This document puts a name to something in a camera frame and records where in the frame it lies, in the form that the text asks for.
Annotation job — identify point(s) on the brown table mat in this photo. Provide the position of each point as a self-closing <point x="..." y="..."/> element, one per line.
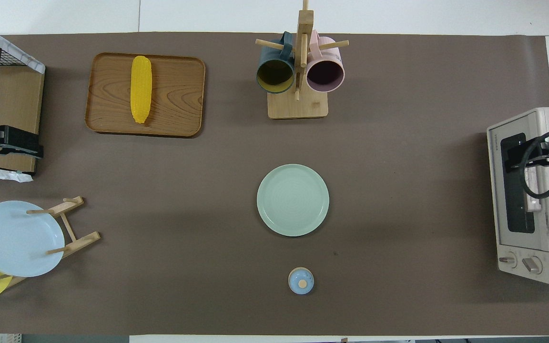
<point x="208" y="190"/>

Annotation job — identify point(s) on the silver oven knob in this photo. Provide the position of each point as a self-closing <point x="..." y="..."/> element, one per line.
<point x="508" y="260"/>
<point x="533" y="265"/>

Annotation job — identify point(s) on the glass oven door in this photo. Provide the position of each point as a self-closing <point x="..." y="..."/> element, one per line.
<point x="543" y="236"/>

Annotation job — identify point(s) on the brown wooden tray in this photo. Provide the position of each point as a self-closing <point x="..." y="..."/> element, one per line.
<point x="179" y="100"/>

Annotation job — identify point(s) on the wooden mug tree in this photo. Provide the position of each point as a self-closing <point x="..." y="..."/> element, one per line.
<point x="298" y="107"/>

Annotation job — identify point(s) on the dark teal mug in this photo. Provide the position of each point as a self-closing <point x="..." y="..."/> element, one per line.
<point x="274" y="75"/>

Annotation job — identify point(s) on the light blue plate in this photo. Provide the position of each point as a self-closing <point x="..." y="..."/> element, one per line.
<point x="17" y="240"/>

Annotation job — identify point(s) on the pale green plate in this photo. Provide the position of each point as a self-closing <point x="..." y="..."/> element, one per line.
<point x="293" y="200"/>

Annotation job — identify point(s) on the blue call bell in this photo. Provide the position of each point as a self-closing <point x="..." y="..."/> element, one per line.
<point x="300" y="282"/>

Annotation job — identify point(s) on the wooden plate rack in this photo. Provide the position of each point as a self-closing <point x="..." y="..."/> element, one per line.
<point x="83" y="240"/>

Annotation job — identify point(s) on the white checkered cloth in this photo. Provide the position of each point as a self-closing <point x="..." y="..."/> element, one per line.
<point x="17" y="51"/>

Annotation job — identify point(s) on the pink mug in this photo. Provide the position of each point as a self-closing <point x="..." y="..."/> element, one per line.
<point x="325" y="76"/>

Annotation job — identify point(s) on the yellow corn cob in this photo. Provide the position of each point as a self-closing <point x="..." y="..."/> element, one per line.
<point x="141" y="90"/>

